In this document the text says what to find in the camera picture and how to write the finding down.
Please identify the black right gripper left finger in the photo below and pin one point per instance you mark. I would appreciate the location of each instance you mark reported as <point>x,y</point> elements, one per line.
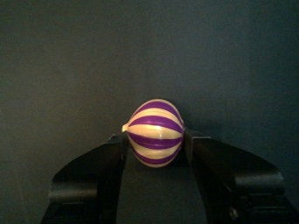
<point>90,178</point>

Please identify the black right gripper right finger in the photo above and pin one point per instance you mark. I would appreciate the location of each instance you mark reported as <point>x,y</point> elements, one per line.
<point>238,178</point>

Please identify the purple striped toy onion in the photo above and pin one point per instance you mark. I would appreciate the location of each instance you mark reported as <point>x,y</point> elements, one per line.
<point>155,132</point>

